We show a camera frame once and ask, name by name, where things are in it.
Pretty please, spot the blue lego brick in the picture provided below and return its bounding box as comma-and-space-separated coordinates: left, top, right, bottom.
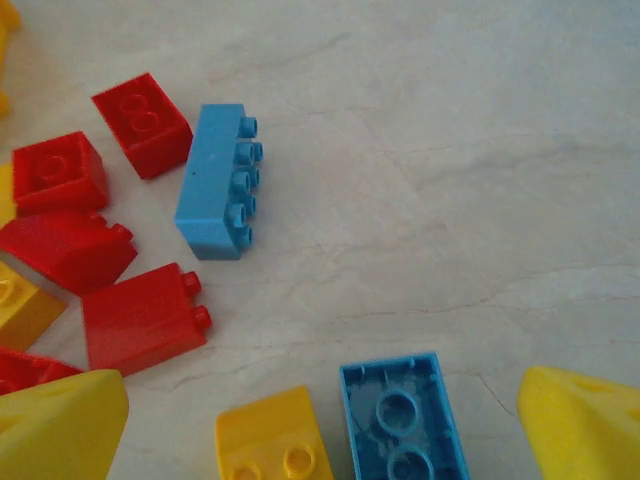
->
173, 102, 265, 262
338, 351, 472, 480

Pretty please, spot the yellow plastic bin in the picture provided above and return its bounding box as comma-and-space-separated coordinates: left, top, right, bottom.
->
0, 0, 23, 120

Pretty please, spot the red lego brick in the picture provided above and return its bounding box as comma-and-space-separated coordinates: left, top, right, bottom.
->
0, 209, 140, 299
90, 71, 195, 181
0, 347, 85, 397
81, 262, 214, 378
11, 130, 111, 218

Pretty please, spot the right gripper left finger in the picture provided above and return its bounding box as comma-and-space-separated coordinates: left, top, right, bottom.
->
0, 368, 130, 480

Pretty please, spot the yellow lego brick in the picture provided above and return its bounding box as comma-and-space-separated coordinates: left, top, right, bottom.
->
215, 384, 335, 480
0, 260, 70, 353
0, 162, 17, 227

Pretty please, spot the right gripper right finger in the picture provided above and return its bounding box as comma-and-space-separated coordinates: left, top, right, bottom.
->
516, 365, 640, 480

